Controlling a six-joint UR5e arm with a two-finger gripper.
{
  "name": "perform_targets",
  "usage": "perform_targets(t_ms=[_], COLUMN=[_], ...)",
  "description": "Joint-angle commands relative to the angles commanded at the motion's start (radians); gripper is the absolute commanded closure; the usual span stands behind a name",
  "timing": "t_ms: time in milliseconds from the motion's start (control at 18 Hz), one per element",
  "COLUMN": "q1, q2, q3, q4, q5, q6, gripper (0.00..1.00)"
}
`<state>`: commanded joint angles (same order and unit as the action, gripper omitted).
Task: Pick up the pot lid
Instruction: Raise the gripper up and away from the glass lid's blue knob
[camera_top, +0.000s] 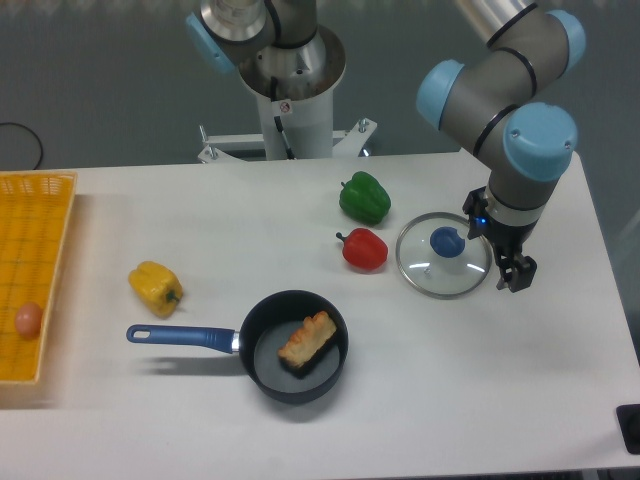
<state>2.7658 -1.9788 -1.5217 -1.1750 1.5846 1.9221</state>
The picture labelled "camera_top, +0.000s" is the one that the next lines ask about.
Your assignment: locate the green bell pepper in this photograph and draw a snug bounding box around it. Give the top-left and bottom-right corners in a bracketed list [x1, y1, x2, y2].
[339, 171, 391, 225]

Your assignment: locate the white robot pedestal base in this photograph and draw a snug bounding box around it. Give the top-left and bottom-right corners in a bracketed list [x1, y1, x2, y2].
[198, 26, 377, 163]

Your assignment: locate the yellow plastic basket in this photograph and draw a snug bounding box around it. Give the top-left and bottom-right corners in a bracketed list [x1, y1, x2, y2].
[1, 170, 77, 385]

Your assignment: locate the brown egg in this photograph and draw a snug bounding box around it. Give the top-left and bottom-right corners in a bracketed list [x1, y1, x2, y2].
[14, 302, 43, 339]

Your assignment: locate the baked pastry bread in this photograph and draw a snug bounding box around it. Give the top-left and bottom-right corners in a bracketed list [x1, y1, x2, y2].
[277, 311, 337, 376]

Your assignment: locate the black device at table edge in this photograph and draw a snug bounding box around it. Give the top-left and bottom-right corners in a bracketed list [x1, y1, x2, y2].
[616, 404, 640, 455]

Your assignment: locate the black cable on pedestal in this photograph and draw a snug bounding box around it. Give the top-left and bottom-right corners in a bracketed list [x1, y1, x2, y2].
[269, 74, 298, 161]

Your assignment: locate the black cable on floor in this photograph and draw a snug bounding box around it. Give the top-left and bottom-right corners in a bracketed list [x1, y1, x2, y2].
[0, 122, 45, 170]

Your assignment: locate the dark blue saucepan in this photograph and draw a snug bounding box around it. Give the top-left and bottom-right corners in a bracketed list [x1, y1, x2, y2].
[126, 290, 349, 405]

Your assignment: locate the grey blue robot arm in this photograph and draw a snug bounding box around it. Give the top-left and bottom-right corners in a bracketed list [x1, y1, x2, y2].
[186, 1, 586, 292]

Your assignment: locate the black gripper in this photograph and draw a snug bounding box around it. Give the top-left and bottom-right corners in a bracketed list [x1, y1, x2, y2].
[463, 187, 537, 293]

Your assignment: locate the yellow bell pepper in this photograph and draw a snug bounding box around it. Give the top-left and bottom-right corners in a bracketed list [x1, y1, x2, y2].
[128, 261, 184, 319]

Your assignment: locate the red bell pepper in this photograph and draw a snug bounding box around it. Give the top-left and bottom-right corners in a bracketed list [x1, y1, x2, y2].
[335, 228, 388, 271]

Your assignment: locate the glass pot lid blue knob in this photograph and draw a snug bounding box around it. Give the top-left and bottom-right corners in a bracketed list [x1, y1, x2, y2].
[395, 211, 494, 300]

